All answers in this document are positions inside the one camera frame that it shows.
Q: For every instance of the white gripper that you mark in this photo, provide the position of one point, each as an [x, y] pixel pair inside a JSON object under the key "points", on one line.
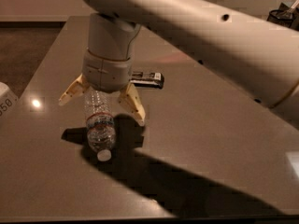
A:
{"points": [[106, 73]]}

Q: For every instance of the clear plastic water bottle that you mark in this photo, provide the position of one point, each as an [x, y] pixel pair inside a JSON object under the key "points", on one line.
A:
{"points": [[101, 134]]}

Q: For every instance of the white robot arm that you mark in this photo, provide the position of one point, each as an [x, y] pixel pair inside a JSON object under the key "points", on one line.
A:
{"points": [[258, 56]]}

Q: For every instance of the dark snack bar wrapper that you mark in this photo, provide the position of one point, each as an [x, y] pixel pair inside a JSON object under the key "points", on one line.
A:
{"points": [[148, 79]]}

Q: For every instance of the white labelled box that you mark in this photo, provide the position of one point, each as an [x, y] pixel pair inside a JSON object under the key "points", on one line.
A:
{"points": [[8, 100]]}

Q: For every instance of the black mesh cup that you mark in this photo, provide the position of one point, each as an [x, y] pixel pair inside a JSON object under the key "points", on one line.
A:
{"points": [[285, 16]]}

